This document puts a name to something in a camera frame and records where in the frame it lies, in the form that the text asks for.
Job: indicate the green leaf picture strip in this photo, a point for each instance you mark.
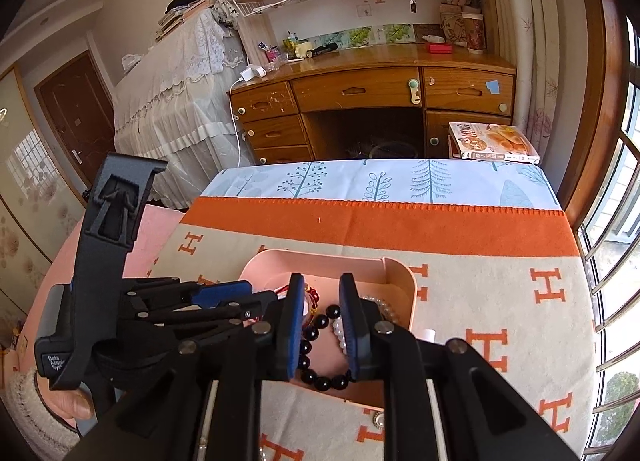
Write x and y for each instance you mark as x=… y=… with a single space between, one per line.
x=360 y=36

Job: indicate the hanging keys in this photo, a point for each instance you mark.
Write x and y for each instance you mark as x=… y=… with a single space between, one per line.
x=411 y=3

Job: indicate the cream floral curtain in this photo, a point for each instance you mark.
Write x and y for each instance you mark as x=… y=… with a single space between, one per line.
x=525 y=41

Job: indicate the small white object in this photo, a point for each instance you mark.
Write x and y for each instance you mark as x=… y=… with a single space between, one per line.
x=428 y=336

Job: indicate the green drawer lock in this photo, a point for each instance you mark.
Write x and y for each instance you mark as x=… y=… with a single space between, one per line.
x=414 y=91

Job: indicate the wooden window frame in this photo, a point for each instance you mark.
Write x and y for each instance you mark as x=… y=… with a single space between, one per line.
x=595 y=91

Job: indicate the black hat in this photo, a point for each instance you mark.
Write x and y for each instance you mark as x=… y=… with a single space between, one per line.
x=179 y=2

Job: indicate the frosted sliding door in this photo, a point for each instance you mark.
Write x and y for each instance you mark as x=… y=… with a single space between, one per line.
x=25 y=191

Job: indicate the wooden desk with drawers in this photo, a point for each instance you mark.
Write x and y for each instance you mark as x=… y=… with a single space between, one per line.
x=360 y=68

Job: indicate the red flat box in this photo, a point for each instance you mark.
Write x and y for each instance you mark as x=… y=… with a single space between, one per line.
x=439 y=48

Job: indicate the white plastic bag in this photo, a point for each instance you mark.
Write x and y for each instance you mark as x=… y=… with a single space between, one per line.
x=133 y=62

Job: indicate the pink plastic tray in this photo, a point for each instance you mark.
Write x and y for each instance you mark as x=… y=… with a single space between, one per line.
x=325 y=266

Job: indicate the stack of books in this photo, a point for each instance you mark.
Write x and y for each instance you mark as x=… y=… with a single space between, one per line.
x=185 y=16

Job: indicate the printed paper cup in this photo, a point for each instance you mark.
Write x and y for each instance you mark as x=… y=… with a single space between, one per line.
x=473 y=33

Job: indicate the white lace covered piano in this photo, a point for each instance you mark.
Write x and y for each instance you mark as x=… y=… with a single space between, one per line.
x=175 y=106

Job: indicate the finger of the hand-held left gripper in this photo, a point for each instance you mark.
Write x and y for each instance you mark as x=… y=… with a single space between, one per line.
x=222 y=317
x=220 y=292

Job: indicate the white charger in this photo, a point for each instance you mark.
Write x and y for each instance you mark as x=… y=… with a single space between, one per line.
x=252 y=73

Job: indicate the person's left forearm knit sleeve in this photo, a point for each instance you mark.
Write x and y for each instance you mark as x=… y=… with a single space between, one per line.
x=30 y=416

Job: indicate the printed paper bag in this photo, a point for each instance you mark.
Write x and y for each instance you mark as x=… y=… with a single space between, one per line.
x=452 y=26

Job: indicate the brown wooden door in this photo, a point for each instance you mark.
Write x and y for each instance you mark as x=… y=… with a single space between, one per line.
x=75 y=106

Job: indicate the snack box on chair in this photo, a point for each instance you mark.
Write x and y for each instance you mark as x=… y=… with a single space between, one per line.
x=500 y=138

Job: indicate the silver brooch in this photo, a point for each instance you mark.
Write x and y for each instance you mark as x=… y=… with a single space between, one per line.
x=378 y=421

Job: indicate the white tube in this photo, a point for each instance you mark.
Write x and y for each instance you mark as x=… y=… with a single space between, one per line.
x=434 y=40

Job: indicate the person's left hand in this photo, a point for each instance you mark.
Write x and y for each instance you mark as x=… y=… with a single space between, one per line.
x=72 y=406

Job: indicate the black flashlight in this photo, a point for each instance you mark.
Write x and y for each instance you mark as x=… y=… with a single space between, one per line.
x=322 y=50

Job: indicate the blue tree print tablecloth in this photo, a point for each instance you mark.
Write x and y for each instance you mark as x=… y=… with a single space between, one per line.
x=350 y=181

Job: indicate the pink pen holder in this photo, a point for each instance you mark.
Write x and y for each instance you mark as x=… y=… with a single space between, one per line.
x=272 y=55

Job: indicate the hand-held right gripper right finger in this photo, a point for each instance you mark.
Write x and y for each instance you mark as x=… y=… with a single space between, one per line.
x=351 y=331

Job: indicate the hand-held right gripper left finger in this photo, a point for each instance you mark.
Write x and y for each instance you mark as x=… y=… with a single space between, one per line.
x=296 y=331

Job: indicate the metal window grille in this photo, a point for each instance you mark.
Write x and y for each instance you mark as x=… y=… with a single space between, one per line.
x=615 y=251

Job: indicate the blue sticker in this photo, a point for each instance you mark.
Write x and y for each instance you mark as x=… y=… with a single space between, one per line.
x=494 y=87

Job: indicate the orange letter print blanket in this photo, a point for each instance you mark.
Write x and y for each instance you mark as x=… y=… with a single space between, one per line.
x=450 y=236

